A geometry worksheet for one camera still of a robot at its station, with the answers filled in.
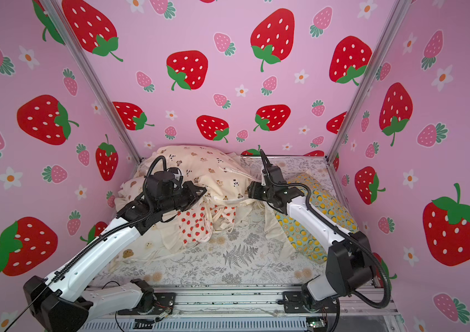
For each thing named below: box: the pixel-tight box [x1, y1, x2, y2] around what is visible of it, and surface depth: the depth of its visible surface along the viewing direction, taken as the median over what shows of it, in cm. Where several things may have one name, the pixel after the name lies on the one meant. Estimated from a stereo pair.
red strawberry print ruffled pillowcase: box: [176, 200, 238, 245], surface depth 88 cm
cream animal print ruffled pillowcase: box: [154, 145, 298, 258], surface depth 88 cm
